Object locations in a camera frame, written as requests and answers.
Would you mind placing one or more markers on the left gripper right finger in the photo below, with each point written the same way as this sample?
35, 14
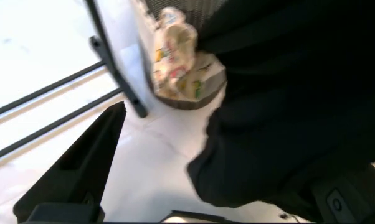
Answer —
358, 193

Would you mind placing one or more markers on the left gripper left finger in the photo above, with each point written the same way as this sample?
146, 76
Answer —
81, 174

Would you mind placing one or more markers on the black garment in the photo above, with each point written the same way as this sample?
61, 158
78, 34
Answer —
284, 93

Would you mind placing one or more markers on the cream printed garment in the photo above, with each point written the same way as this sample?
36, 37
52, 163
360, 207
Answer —
178, 62

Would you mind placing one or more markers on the black clothes rack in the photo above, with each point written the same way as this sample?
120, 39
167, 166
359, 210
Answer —
112, 68

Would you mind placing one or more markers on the white laundry basket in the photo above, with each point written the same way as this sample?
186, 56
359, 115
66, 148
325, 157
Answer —
187, 104

